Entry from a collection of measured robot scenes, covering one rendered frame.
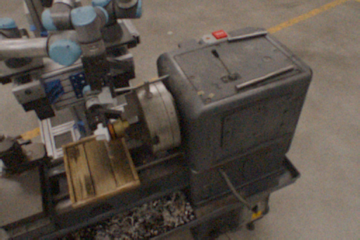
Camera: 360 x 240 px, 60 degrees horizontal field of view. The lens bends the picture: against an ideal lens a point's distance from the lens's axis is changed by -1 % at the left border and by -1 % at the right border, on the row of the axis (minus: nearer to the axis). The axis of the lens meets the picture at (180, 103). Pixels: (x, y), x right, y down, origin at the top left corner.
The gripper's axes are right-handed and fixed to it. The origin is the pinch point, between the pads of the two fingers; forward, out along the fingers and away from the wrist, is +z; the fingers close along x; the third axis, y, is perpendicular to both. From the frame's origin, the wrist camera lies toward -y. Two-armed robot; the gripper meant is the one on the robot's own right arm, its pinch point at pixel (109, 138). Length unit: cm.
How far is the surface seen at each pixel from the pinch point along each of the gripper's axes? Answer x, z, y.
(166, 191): -37.0, 12.4, -18.8
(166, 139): 1.5, 12.3, -22.1
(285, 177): -54, 22, -86
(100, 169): -19.2, -0.5, 8.3
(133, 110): 6.2, -5.7, -13.3
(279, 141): -22, 18, -78
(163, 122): 9.2, 9.6, -22.3
